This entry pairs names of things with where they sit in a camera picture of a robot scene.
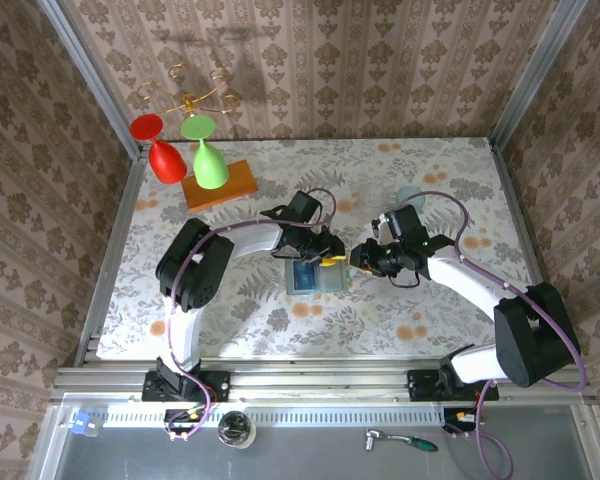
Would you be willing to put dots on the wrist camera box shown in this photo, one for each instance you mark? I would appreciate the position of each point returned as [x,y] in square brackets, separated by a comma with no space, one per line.
[405,225]
[305,206]

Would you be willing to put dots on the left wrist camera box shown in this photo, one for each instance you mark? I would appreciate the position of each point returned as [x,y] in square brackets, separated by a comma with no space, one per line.
[305,206]

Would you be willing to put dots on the blue plastic connector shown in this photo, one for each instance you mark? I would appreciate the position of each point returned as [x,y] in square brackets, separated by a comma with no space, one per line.
[82,424]

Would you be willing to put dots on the red plastic wine glass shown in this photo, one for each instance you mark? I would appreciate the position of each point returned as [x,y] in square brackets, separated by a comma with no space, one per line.
[167,162]

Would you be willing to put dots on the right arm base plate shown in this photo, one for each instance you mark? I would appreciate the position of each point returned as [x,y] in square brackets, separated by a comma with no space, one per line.
[420,385]

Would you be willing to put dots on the green plastic wine glass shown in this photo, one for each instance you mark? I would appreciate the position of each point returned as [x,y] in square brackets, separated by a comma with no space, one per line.
[210,167]

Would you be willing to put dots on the green card holder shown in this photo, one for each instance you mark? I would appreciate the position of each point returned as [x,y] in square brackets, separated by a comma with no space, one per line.
[337,282]

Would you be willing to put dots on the teal textured plastic cup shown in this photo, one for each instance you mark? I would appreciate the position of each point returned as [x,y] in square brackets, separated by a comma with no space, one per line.
[419,200]

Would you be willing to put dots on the blue credit card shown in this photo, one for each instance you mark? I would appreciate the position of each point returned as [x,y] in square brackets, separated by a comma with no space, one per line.
[304,277]

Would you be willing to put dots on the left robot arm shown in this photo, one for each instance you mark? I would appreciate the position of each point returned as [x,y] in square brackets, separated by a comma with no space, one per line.
[195,270]

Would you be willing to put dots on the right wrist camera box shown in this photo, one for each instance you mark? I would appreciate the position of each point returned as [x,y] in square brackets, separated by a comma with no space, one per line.
[405,225]

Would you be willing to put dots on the grey metal shelf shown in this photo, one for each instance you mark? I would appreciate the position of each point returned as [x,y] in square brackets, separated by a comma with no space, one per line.
[305,460]

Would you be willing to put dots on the aluminium frame rail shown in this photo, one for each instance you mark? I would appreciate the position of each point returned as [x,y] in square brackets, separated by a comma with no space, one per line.
[330,380]
[127,200]
[514,200]

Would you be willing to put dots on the wooden rack base block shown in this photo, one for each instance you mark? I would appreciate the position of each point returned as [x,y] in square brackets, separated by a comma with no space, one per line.
[235,187]

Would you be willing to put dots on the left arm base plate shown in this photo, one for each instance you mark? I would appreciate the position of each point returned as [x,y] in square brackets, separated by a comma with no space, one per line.
[215,385]

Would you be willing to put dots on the black wiring connector block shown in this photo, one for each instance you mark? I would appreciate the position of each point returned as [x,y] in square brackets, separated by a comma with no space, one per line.
[457,420]
[180,420]

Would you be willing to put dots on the floral tablecloth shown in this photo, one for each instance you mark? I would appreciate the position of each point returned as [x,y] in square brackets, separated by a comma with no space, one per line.
[330,325]

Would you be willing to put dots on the round glass jar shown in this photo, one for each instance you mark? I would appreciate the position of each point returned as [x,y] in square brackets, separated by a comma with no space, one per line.
[236,430]

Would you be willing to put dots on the aluminium frame post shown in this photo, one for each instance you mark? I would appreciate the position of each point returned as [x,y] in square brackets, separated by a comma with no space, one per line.
[94,75]
[536,75]

